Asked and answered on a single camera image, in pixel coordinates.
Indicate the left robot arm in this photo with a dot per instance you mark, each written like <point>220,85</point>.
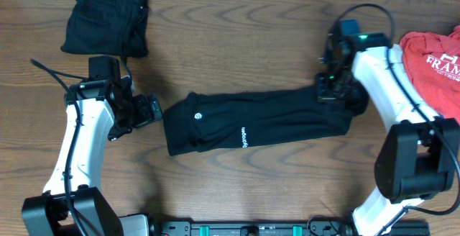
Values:
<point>71,202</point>

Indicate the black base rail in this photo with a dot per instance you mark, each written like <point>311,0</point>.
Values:
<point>315,226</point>

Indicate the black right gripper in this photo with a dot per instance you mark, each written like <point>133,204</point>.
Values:
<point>322,93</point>

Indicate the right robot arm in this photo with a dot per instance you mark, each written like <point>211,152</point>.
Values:
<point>418,157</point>

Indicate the black t-shirt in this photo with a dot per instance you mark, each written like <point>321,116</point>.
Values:
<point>200,122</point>

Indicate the red printed t-shirt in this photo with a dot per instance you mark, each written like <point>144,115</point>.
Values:
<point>432,64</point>

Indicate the folded black garment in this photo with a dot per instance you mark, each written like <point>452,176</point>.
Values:
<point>109,27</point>

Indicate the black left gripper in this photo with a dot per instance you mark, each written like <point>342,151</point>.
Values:
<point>144,115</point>

